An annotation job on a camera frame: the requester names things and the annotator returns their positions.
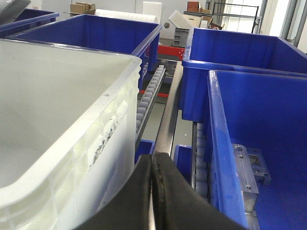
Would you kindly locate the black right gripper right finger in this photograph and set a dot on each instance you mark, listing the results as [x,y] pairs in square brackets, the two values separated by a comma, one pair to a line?
[177,206]

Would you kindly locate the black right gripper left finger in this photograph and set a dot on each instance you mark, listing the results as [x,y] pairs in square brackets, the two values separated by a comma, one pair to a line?
[129,209]

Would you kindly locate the white plastic tote bin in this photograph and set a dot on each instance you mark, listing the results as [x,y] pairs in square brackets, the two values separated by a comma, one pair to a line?
[67,132]

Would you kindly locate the blue bin near right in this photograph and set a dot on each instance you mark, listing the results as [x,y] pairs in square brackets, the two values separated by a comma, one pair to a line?
[267,112]

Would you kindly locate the blue bin far left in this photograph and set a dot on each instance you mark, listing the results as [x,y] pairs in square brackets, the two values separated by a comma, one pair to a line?
[135,38]

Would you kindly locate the white roller track right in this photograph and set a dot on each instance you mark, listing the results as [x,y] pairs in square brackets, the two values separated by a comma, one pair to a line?
[198,164]

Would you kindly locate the white roller track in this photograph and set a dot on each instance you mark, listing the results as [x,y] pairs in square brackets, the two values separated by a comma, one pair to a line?
[198,164]
[147,101]

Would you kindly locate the aluminium machined block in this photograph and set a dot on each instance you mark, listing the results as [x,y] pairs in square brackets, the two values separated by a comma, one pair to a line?
[252,170]

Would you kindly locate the white roller track left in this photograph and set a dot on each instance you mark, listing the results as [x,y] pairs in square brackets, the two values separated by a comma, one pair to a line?
[147,101]

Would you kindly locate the cardboard boxes in background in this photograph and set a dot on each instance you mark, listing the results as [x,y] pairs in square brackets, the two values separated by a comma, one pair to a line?
[83,8]

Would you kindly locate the silver shelf divider rail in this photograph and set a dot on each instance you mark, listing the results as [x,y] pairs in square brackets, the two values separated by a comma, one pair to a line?
[166,131]

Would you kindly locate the red shelf frame beam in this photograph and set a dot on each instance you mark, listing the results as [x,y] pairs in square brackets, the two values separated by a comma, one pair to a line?
[169,52]

